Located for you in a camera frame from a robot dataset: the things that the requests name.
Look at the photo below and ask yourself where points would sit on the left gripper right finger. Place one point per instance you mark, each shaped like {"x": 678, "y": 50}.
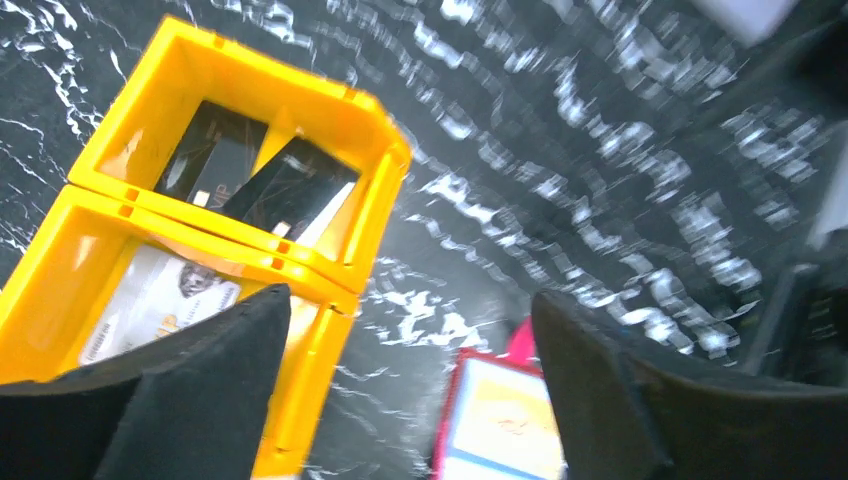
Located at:
{"x": 628, "y": 407}

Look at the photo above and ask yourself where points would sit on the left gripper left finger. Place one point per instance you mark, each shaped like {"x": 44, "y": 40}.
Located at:
{"x": 192, "y": 405}

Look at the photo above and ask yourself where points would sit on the red leather card holder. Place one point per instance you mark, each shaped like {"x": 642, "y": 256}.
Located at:
{"x": 516, "y": 368}

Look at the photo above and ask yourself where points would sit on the gold credit card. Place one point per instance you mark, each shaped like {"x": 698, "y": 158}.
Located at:
{"x": 502, "y": 432}

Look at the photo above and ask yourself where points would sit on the grey credit card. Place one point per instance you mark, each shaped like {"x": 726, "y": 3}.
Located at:
{"x": 296, "y": 194}

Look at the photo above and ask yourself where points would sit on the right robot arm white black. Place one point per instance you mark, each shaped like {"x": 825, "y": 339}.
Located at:
{"x": 801, "y": 333}

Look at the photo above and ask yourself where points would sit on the id card in bin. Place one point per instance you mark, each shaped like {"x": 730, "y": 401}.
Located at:
{"x": 158, "y": 294}

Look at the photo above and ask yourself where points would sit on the black card in bin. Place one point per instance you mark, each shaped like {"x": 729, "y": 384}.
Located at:
{"x": 214, "y": 157}

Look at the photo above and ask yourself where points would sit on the orange bin middle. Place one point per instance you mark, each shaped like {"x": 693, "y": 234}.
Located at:
{"x": 52, "y": 304}

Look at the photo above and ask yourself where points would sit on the orange bin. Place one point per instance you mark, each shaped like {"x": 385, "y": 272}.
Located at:
{"x": 184, "y": 65}
{"x": 52, "y": 304}

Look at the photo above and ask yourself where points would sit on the orange bin right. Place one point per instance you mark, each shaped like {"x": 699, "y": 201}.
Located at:
{"x": 184, "y": 65}

